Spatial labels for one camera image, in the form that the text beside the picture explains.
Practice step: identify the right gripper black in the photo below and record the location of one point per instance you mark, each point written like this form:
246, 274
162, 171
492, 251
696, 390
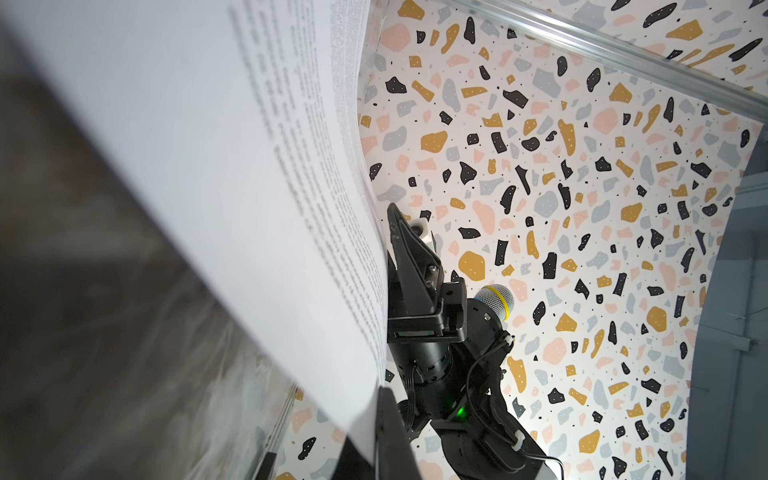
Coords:
434, 336

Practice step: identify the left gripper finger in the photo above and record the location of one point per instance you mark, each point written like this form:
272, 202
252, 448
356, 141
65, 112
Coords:
392, 454

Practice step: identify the white text sheet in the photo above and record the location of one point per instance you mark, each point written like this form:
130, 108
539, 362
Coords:
235, 124

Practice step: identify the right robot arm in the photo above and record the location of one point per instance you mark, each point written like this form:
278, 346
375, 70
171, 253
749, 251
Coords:
487, 441

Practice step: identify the blue toy microphone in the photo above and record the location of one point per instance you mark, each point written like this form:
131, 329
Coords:
498, 298

